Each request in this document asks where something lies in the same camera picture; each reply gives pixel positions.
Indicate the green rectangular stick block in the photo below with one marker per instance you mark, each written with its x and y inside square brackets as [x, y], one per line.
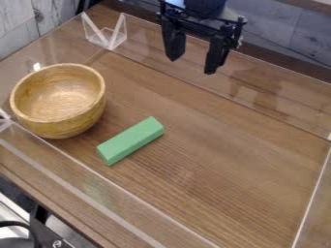
[122, 145]

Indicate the clear acrylic corner bracket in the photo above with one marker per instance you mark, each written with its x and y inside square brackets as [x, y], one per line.
[108, 38]

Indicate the clear acrylic front wall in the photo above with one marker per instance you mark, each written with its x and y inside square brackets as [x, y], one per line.
[98, 207]

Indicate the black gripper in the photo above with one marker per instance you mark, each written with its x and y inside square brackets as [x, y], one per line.
[206, 18]

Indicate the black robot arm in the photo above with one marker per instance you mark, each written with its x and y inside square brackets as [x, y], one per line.
[208, 19]

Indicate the wooden bowl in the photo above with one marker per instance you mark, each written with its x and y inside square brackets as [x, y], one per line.
[60, 100]

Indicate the black table frame bracket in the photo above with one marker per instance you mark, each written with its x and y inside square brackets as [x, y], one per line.
[47, 237]

